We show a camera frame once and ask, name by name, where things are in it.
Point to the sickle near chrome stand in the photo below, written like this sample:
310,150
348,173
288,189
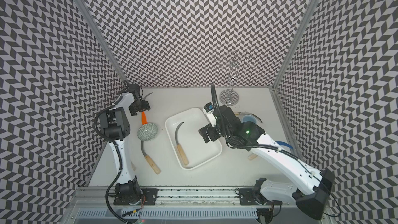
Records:
241,114

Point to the aluminium corner post left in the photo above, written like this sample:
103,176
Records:
87,16

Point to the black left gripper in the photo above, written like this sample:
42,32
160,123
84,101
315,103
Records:
146,106

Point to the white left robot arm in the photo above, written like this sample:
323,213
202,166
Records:
112,124

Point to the white plastic storage box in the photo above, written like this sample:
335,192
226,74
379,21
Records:
197,151

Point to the chrome wire stand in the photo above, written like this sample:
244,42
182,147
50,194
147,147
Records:
233,61

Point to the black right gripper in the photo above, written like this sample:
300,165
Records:
210,129

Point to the clear glass cup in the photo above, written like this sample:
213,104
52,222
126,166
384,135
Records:
147,132

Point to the light blue mug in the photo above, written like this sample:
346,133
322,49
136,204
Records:
249,118

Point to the aluminium corner post right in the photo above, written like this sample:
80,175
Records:
295,42

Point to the wooden handle sickle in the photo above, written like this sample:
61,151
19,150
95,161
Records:
149,160

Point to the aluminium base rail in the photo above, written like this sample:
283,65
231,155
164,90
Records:
178,203

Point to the blue blade sickle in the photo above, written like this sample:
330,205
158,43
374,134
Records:
286,146

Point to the orange collar sickle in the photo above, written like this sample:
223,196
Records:
143,116

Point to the aluminium corner post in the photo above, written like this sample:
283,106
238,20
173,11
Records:
295,42
87,16

